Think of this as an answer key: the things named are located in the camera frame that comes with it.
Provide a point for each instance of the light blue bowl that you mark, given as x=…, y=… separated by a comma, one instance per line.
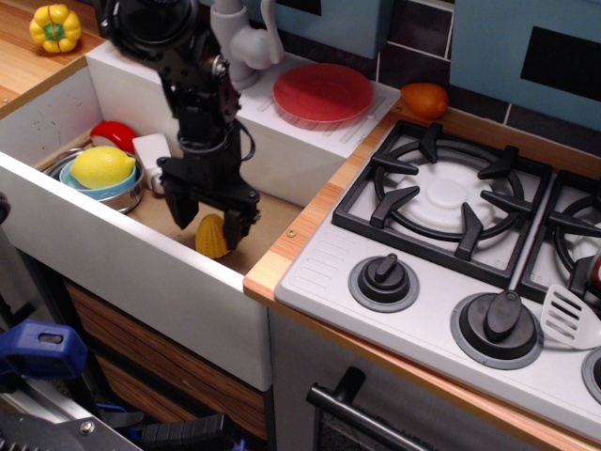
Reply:
x=68, y=179

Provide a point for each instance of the red white toy mushroom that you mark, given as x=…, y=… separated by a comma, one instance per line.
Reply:
x=115, y=134

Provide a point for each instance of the black oven door handle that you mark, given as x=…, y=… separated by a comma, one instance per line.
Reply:
x=339, y=403

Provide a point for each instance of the blue clamp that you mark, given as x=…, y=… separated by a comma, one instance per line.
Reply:
x=42, y=351

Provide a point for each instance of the black large stove knob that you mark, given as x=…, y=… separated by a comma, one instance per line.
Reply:
x=497, y=330

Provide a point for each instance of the black small stove knob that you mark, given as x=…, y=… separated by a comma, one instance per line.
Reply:
x=384, y=284

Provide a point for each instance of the black burner grate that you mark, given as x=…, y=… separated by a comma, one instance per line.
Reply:
x=566, y=240
x=456, y=204

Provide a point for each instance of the yellow toy corn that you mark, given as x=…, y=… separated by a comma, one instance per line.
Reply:
x=210, y=239

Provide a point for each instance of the black left burner grate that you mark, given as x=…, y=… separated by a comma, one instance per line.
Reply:
x=456, y=204

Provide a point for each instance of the white salt shaker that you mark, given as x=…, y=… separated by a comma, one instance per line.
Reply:
x=149, y=149

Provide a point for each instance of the red plastic plate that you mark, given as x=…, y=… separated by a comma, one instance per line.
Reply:
x=323, y=93

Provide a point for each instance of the orange toy fruit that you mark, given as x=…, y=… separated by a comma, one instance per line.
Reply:
x=425, y=100

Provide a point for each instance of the black ribbed tool handle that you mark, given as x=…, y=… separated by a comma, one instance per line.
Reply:
x=208, y=433

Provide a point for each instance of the white slotted spatula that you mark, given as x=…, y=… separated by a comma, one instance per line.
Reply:
x=569, y=320

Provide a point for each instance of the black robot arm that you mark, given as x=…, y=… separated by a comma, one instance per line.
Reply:
x=174, y=40

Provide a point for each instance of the silver metal pot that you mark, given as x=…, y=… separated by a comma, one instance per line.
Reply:
x=123, y=202

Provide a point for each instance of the grey toy faucet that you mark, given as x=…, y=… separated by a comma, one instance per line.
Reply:
x=247, y=50

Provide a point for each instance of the yellow toy bell pepper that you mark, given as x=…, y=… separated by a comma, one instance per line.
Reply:
x=56, y=28

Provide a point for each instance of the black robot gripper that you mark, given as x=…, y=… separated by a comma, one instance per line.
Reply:
x=212, y=178

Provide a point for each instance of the black right burner grate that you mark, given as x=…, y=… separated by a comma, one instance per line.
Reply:
x=566, y=240

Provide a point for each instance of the white toy sink basin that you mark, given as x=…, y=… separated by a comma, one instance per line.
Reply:
x=138, y=261

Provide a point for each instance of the yellow toy lemon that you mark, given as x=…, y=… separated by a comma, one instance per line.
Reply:
x=102, y=167

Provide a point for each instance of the partial right stove knob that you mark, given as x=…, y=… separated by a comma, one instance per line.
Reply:
x=590, y=372

